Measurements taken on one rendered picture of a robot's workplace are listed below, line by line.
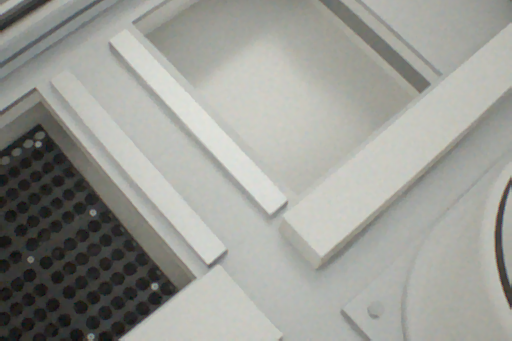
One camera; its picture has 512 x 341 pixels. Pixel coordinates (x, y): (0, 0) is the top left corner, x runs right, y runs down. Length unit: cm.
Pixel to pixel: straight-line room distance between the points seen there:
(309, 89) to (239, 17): 13
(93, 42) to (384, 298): 37
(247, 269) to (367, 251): 11
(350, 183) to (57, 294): 28
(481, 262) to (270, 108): 41
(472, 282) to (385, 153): 19
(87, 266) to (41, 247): 5
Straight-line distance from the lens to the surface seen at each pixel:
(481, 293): 48
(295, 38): 88
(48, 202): 71
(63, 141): 81
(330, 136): 82
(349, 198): 62
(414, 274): 62
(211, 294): 61
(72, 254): 69
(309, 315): 62
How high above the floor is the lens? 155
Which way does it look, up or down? 64 degrees down
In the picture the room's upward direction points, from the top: 9 degrees clockwise
